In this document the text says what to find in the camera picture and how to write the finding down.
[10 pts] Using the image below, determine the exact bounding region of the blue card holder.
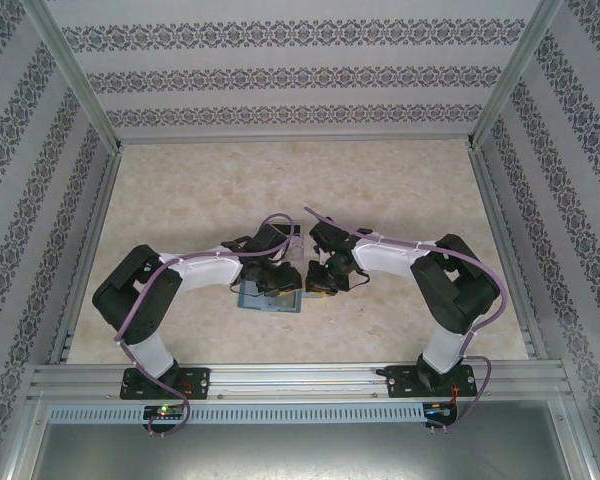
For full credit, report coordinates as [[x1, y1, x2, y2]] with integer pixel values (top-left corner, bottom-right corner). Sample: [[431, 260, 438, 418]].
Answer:
[[234, 277, 311, 315]]

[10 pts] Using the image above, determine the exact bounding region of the grey metal panel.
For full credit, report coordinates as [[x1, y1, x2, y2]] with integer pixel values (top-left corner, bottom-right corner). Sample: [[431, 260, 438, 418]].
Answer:
[[32, 422, 581, 480]]

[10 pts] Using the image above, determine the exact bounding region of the small controller circuit board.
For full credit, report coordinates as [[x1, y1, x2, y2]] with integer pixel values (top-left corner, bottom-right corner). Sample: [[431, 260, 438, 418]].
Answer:
[[142, 403, 187, 421], [423, 400, 460, 426]]

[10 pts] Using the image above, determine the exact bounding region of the thin black left camera cable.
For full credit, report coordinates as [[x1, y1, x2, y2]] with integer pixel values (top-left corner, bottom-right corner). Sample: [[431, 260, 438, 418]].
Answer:
[[228, 281, 267, 297]]

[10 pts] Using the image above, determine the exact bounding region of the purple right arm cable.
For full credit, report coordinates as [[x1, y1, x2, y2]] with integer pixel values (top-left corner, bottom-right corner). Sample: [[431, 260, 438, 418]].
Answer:
[[303, 205, 510, 436]]

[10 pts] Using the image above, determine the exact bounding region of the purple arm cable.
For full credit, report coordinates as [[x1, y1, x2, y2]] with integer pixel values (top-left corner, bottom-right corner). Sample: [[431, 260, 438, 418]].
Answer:
[[115, 213, 295, 437], [303, 205, 510, 436]]

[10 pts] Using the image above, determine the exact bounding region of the long aluminium mounting rail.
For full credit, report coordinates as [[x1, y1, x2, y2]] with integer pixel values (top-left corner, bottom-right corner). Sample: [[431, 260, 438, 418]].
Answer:
[[27, 360, 574, 402]]

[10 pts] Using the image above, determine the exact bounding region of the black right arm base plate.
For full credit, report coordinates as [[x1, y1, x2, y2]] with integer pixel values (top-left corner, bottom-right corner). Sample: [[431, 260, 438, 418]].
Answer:
[[384, 364, 477, 400]]

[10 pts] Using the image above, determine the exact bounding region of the slotted grey cable duct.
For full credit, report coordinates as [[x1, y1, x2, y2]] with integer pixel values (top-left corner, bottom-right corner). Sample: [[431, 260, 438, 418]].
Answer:
[[47, 403, 426, 423]]

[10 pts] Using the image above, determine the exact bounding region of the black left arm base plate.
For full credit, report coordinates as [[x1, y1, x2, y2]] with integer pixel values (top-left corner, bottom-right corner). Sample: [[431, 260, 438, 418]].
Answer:
[[119, 366, 212, 402]]

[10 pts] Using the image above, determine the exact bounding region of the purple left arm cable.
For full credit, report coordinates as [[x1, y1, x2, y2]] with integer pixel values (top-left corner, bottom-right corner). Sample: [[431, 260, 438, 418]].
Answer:
[[115, 213, 295, 437]]

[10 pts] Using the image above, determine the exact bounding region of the aluminium side rail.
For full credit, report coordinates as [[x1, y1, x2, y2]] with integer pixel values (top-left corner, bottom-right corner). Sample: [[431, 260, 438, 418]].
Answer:
[[470, 148, 550, 361], [49, 148, 126, 366]]

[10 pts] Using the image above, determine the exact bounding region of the aluminium frame post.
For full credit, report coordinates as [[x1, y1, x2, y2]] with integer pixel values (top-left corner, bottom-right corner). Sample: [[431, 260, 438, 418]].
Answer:
[[19, 0, 126, 154], [465, 0, 567, 151]]

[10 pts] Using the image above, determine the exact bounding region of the short aluminium frame bar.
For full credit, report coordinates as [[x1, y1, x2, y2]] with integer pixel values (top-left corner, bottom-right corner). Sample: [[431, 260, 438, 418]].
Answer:
[[559, 397, 600, 480], [0, 394, 51, 480]]

